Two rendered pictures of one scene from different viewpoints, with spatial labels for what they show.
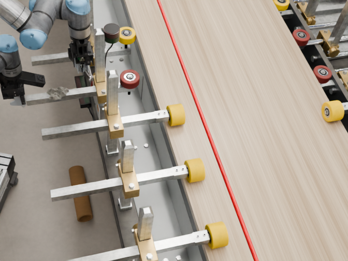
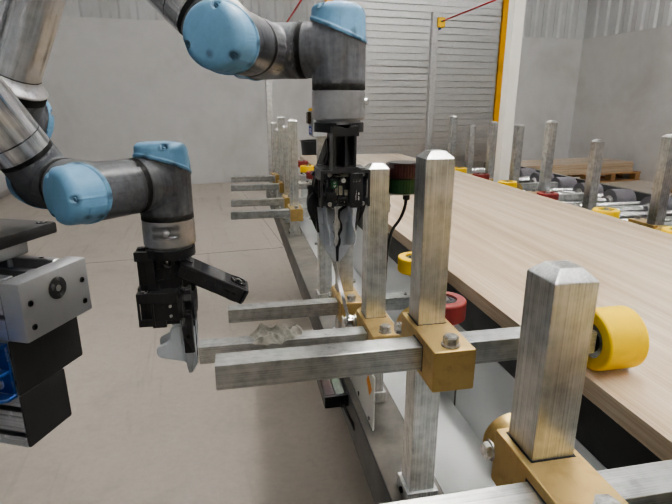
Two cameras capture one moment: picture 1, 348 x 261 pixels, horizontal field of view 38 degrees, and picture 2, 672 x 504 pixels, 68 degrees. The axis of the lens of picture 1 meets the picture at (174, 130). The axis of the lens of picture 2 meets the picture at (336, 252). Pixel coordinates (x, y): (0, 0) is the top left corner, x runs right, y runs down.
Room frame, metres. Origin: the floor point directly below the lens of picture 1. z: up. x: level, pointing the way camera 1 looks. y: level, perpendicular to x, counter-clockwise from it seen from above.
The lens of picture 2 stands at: (0.53, 0.22, 1.23)
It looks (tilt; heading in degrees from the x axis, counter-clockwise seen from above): 16 degrees down; 12
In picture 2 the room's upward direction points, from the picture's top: straight up
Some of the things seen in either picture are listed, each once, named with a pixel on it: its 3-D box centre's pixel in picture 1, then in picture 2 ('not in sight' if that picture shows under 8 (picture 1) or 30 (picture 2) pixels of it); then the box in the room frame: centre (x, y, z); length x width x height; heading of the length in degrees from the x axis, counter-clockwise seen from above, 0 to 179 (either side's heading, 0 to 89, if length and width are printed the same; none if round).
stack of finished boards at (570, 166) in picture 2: not in sight; (558, 166); (9.56, -1.63, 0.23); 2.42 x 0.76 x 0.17; 121
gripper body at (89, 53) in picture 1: (81, 46); (339, 165); (1.25, 0.37, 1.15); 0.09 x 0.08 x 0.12; 23
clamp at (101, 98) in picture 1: (101, 86); (377, 331); (1.34, 0.32, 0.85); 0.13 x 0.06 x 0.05; 23
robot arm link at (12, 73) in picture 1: (11, 67); (169, 233); (1.19, 0.62, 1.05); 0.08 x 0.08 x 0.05
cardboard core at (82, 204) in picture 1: (80, 193); not in sight; (1.26, 0.43, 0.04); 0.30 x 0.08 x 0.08; 23
